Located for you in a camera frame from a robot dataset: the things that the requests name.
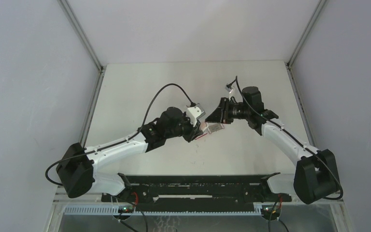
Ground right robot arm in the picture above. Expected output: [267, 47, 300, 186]
[205, 87, 343, 204]

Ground left aluminium frame post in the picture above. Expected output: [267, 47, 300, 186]
[57, 0, 104, 72]

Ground left controller board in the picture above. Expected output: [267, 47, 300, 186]
[118, 206, 135, 214]

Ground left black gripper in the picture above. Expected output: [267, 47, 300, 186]
[165, 112, 202, 143]

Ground white cable duct strip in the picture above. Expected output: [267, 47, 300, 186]
[64, 205, 262, 216]

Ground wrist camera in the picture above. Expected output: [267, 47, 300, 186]
[225, 83, 235, 98]
[185, 103, 205, 127]

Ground red white staple box sleeve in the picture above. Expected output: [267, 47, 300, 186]
[194, 132, 208, 140]

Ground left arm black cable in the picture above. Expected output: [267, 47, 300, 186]
[44, 83, 196, 187]

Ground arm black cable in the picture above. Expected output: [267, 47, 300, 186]
[235, 75, 343, 201]
[44, 83, 196, 187]

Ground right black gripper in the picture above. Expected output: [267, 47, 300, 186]
[205, 98, 250, 125]

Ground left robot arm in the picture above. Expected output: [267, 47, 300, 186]
[56, 104, 205, 202]

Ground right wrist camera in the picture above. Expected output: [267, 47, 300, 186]
[225, 83, 235, 98]

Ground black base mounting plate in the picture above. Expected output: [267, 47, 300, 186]
[108, 174, 292, 212]

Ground right aluminium frame post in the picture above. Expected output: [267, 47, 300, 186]
[286, 0, 328, 70]

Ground front aluminium rail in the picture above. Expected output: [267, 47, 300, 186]
[53, 182, 343, 205]

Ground aluminium frame post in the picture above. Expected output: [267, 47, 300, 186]
[57, 0, 104, 72]
[286, 0, 328, 70]

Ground controller board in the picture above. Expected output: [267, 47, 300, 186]
[263, 207, 279, 215]
[118, 206, 135, 214]

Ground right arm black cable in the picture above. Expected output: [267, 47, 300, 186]
[235, 75, 343, 201]

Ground staple box tray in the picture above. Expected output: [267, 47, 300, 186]
[207, 123, 225, 134]

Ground pink stapler top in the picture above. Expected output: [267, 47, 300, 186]
[200, 122, 208, 132]

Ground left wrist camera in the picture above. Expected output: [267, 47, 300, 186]
[185, 103, 205, 127]

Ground right controller board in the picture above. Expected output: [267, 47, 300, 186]
[263, 207, 279, 215]

